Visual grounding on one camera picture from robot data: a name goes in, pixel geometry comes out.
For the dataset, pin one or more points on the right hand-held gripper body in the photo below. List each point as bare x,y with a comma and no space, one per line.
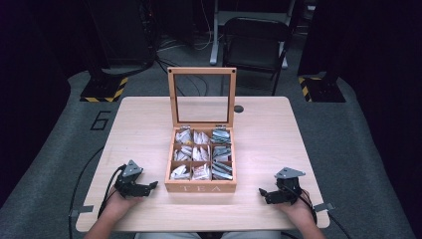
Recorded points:
289,173

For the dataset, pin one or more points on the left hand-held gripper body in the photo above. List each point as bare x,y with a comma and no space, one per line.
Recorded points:
132,170

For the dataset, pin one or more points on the person's left hand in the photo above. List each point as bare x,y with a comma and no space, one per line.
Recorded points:
118,205

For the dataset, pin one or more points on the wooden tea box with lid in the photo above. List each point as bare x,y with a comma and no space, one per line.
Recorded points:
200,187

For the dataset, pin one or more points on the grey tape strip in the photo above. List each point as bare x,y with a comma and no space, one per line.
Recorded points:
83,209
324,207

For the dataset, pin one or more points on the group of white tea bags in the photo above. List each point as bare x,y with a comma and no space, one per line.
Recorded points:
192,154

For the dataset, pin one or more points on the group of grey tea bags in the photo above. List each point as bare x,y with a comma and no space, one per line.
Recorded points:
221,153

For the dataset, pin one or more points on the black stand with striped base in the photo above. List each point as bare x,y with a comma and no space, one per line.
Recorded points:
320,89
103,88

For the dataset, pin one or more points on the black equipment case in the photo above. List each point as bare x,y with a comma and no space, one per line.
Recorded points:
126,33

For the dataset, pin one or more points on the black folding chair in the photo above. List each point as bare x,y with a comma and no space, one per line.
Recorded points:
253,31

